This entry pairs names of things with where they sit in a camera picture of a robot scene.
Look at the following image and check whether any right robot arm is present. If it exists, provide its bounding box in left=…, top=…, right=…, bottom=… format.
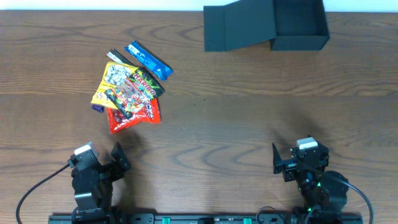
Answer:
left=272, top=136, right=348, bottom=223

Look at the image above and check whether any yellow Hacks candy bag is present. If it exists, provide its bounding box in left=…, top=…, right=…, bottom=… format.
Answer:
left=91, top=62, right=138, bottom=109

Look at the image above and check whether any black cardboard gift box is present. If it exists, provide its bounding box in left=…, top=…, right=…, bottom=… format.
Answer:
left=203, top=0, right=330, bottom=52

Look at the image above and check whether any blue Oreo cookie pack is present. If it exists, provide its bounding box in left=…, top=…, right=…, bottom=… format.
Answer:
left=124, top=40, right=174, bottom=81

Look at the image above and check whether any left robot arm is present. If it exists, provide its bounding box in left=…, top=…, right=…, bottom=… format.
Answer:
left=68, top=142, right=131, bottom=223

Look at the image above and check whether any green black candy bar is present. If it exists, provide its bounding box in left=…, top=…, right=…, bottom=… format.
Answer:
left=106, top=49, right=134, bottom=66

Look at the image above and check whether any Haribo gummy candy bag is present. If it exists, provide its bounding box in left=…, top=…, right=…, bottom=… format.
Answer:
left=104, top=67, right=165, bottom=119

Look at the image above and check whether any purple chocolate bar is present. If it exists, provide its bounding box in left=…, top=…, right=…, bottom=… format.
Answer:
left=91, top=105, right=104, bottom=113

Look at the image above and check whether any red Hacks candy bag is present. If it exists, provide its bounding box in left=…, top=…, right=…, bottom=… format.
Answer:
left=106, top=99, right=161, bottom=134

